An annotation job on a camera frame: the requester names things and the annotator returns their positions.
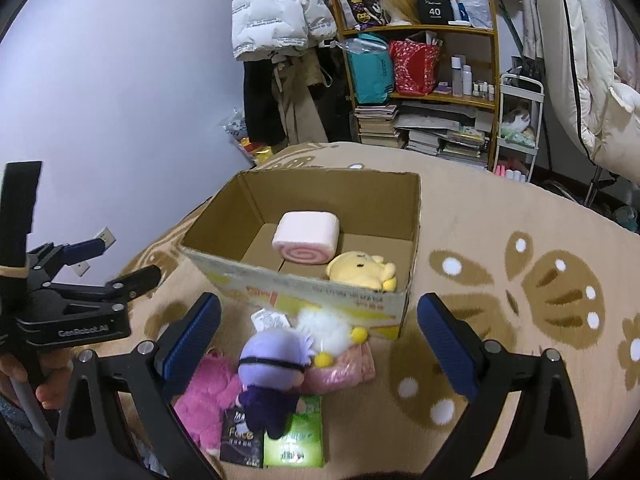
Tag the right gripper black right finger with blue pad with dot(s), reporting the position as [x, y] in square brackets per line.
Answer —
[545, 439]

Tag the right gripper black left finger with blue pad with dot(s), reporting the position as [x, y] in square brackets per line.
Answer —
[94, 440]

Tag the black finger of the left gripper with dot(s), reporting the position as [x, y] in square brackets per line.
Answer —
[133, 285]

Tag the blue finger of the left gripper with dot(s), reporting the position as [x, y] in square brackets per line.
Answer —
[83, 251]

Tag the pink fluffy plush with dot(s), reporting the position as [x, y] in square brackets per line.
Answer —
[213, 389]

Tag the purple haired doll plush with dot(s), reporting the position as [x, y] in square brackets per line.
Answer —
[272, 365]

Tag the green tissue pack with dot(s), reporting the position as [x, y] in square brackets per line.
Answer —
[302, 445]

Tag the white fluffy duck plush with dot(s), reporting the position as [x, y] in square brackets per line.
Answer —
[331, 335]

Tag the pink packet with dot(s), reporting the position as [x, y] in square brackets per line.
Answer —
[352, 368]

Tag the black snack packet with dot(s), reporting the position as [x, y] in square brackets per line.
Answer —
[238, 444]

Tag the open cardboard box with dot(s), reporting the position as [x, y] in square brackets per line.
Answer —
[342, 240]

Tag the beige flower pattern blanket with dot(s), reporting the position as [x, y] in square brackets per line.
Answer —
[521, 265]

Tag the pink swirl roll plush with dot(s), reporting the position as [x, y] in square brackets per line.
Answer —
[307, 237]

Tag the yellow chick plush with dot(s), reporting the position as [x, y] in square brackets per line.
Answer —
[362, 270]

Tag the beige trench coat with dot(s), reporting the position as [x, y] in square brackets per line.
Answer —
[298, 112]

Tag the white puffer jacket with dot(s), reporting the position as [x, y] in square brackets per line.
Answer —
[262, 29]

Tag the stack of books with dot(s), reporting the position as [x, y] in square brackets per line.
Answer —
[454, 132]

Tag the teal bag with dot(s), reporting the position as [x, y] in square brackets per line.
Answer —
[371, 68]

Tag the white rolling cart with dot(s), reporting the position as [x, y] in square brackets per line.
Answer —
[520, 115]

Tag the wooden bookshelf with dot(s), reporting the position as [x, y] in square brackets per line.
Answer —
[439, 63]

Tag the red patterned gift bag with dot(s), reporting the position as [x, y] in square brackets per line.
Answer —
[414, 66]

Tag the black box number 40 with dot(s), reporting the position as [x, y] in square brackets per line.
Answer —
[435, 12]

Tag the cream hanging coat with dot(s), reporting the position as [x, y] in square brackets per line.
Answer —
[592, 68]

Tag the white wall socket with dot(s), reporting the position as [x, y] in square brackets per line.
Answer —
[107, 236]

